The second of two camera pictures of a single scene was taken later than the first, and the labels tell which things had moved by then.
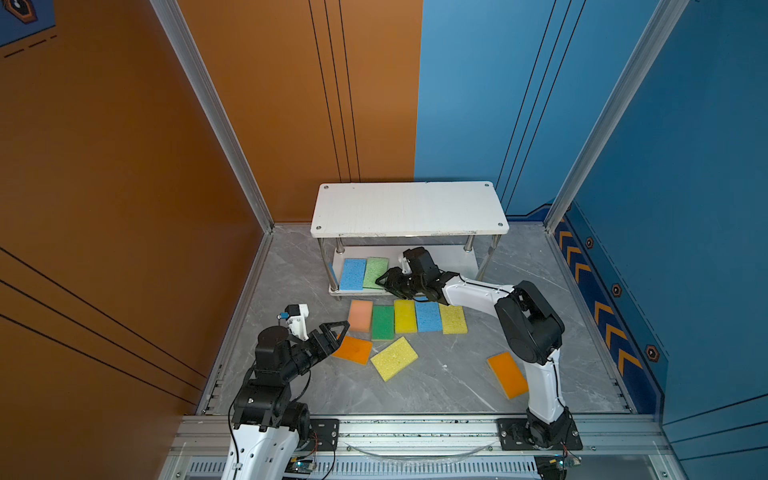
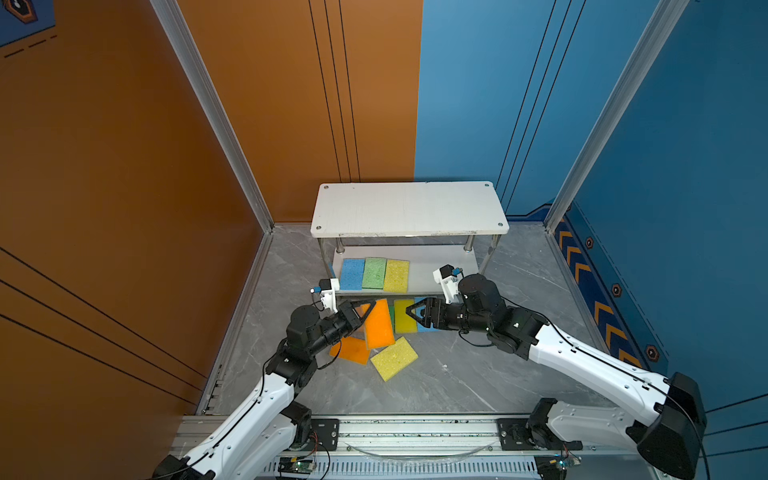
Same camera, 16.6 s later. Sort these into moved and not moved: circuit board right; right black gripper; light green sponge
Moved: right black gripper
Not moved: circuit board right; light green sponge
